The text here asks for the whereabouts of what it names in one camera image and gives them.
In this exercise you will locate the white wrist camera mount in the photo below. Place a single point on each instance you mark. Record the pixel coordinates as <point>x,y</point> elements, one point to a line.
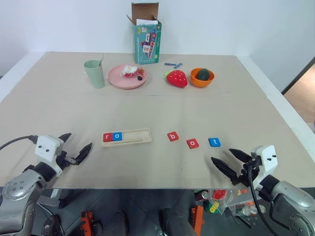
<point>267,157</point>
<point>46,147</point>

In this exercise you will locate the green spoon in cup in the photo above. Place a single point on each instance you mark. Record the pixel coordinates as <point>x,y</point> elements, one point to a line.
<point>101,61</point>

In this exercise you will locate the orange upright object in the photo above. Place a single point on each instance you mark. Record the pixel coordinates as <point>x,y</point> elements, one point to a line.
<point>198,218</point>

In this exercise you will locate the red letter tile o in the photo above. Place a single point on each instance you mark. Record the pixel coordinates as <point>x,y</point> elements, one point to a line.
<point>192,143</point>

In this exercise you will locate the wooden letter tray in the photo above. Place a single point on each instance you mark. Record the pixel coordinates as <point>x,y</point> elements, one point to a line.
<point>137,136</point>

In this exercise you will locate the small dark toy piece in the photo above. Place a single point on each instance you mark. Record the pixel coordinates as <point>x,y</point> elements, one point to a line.
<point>139,78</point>

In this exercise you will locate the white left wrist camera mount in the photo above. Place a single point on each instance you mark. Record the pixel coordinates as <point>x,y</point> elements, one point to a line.
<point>46,147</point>

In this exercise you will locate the white paper sheet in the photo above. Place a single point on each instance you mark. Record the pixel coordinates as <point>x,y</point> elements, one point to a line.
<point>146,21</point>

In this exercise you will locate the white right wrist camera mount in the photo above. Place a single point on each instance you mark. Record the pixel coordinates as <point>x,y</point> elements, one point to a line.
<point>267,157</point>

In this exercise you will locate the red strawberry toy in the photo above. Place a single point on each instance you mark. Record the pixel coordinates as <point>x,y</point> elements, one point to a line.
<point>177,78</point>

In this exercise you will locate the pink plate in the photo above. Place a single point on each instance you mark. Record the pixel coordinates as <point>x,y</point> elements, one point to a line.
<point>115,78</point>

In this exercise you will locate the small red orange toy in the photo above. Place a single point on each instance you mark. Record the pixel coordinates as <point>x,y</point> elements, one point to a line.
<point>141,71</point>

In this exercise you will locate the clear plastic snack bag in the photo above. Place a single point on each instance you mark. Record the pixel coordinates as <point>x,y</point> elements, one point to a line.
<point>128,70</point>

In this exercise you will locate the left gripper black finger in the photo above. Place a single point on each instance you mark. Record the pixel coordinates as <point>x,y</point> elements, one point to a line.
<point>84,153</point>
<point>66,137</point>

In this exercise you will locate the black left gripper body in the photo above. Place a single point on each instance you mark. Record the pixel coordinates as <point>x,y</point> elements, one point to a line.
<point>64,159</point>

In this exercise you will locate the beige table cover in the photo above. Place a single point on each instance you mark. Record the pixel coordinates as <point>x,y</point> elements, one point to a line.
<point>147,110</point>

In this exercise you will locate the red letter tile b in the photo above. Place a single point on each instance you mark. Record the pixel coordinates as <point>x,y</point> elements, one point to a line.
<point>173,137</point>

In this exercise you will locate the blue letter tile t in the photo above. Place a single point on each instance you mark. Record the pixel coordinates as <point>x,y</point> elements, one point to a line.
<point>214,142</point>

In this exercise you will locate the red can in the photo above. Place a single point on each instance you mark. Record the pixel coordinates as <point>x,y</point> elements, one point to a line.
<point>205,195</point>

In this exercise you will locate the red letter tile r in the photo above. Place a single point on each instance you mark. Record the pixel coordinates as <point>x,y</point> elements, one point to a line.
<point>107,137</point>

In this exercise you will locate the orange bowl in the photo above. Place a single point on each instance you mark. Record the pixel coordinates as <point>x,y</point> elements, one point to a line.
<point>197,82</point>

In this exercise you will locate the clear bag of toys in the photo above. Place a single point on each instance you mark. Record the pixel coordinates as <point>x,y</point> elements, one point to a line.
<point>229,201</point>

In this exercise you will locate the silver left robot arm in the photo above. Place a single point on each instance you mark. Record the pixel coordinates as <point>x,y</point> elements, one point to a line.
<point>17,186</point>

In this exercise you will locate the teal cardboard toy box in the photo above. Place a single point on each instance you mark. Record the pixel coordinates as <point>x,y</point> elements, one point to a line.
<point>147,41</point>

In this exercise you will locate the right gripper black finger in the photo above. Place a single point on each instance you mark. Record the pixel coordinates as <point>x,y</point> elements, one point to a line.
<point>224,168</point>
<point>241,155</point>

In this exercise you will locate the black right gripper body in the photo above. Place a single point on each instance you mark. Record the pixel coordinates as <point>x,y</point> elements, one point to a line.
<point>246,175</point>

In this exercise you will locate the dark rounded shape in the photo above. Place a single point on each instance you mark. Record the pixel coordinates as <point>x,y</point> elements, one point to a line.
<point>176,221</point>

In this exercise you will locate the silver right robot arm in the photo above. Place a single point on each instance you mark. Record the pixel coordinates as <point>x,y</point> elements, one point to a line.
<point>290,194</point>

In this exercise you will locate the orange black tool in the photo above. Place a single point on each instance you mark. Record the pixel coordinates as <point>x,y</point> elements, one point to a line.
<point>87,221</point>

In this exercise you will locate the blue strip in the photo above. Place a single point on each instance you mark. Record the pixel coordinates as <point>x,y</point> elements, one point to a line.
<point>169,64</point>
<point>178,65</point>

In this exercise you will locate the light green cup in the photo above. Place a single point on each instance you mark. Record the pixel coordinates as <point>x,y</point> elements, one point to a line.
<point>94,75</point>

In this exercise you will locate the blue letter tile o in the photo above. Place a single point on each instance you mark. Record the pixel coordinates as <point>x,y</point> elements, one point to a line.
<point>117,136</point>

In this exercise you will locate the dark green avocado toy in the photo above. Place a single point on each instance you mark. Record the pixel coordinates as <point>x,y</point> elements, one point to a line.
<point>204,74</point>

